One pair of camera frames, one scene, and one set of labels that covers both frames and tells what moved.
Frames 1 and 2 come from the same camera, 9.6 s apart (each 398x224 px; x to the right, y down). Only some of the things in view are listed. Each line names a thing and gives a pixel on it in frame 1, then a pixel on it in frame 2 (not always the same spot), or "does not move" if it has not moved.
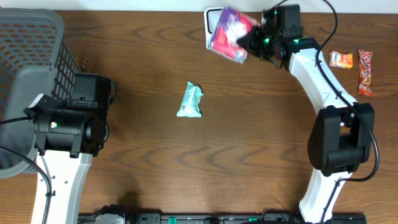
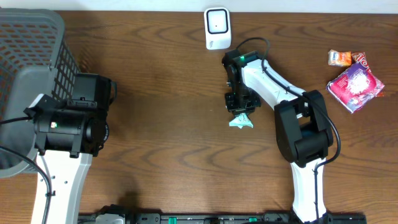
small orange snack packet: x=341 y=60 does not move
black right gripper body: x=265 y=45 to x=244 y=99
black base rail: x=222 y=218 does not move
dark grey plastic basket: x=35 y=59 does not move
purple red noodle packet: x=232 y=24 to x=355 y=87
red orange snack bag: x=365 y=73 to x=360 y=58
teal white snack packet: x=191 y=105 to x=241 y=119
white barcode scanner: x=211 y=17 does not move
